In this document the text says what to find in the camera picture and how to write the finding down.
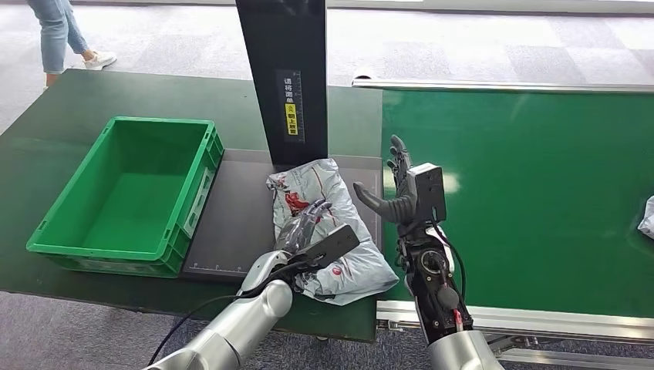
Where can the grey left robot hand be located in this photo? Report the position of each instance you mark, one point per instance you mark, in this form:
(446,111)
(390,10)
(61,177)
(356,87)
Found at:
(299,230)

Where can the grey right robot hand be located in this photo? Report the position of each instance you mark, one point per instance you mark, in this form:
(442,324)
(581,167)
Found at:
(396,204)

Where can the grey plastic mailer package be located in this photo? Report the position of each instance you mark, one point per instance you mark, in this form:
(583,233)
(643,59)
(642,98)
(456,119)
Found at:
(352,265)

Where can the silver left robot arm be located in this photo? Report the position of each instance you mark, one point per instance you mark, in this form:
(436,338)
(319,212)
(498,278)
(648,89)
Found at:
(240,321)

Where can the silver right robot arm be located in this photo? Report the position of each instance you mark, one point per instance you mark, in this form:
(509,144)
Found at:
(442,306)

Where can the green conveyor belt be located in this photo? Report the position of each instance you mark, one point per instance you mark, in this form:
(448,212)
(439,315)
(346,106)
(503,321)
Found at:
(562,178)

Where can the white plastic mailer package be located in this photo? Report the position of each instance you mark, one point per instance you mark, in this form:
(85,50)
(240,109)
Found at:
(648,219)

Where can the black yellow column label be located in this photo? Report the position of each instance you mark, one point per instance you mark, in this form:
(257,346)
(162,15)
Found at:
(291,104)

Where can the green plastic crate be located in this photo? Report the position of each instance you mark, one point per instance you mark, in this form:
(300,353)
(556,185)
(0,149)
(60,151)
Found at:
(128,199)

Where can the black scanner column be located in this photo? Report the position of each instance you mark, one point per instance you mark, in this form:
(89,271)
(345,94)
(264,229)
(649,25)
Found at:
(286,46)

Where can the dark green table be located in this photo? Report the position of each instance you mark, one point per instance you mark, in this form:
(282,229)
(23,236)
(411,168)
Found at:
(66,122)

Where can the person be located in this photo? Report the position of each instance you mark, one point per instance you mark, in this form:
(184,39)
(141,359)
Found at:
(53,35)

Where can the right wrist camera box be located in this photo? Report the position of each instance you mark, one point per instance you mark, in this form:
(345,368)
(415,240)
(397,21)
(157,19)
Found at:
(428,191)

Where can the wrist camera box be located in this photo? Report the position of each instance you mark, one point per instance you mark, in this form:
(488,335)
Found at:
(332,246)
(428,191)

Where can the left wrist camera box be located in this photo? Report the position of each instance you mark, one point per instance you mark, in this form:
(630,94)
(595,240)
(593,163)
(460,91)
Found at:
(332,246)

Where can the black scanner base plate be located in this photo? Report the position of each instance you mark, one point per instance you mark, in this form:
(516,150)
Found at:
(235,219)

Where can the silver conveyor side rail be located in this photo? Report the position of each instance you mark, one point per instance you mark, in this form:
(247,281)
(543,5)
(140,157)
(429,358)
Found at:
(536,319)
(500,85)

